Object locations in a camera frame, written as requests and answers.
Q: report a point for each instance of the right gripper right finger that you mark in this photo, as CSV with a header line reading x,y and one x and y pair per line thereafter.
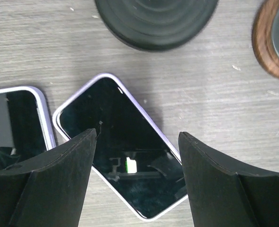
x,y
226,192

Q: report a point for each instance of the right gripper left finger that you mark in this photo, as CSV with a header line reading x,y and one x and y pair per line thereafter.
x,y
48,190

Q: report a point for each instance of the purple case phone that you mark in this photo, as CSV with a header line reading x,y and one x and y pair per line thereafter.
x,y
25,125

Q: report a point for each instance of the lavender phone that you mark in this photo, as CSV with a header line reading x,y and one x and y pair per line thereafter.
x,y
132,156

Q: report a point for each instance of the black phone stand tall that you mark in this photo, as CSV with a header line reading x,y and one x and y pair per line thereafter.
x,y
155,25

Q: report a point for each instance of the wooden base phone stand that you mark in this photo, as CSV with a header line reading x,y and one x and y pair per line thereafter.
x,y
262,41

